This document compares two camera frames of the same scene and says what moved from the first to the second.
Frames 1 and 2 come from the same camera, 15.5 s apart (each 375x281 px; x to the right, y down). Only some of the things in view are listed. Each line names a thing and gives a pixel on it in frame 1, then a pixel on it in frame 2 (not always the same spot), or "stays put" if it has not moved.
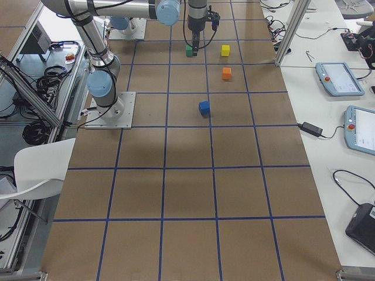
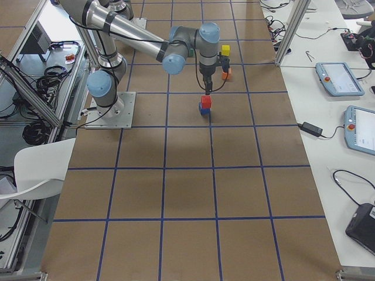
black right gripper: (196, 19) -> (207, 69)
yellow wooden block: (225, 50) stays put
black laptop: (361, 228) stays put
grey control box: (38, 41) stays put
